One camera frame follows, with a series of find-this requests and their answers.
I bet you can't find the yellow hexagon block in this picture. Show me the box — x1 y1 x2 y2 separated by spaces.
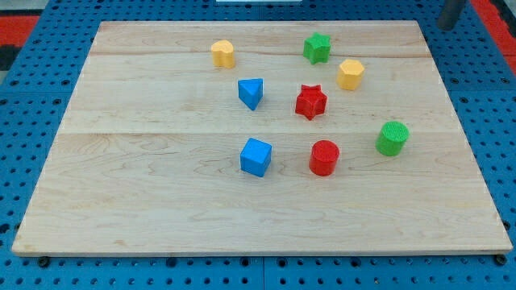
336 59 365 90

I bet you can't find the blue triangle block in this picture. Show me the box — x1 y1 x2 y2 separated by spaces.
238 78 264 110

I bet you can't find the red star block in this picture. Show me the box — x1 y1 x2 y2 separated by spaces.
294 85 327 121

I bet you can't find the green cylinder block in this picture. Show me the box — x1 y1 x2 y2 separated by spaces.
375 121 410 156

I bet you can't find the blue cube block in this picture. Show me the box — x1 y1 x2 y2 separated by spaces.
240 138 273 177

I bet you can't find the green star block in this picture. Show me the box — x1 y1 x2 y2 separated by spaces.
302 32 331 64

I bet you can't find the red cylinder block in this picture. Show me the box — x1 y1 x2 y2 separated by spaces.
309 140 340 176

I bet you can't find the wooden board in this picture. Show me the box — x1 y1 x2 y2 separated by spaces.
12 21 513 257

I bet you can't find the yellow heart block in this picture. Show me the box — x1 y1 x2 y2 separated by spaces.
210 39 235 68

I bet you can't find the grey cylindrical robot tool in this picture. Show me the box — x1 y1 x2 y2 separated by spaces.
436 0 466 31

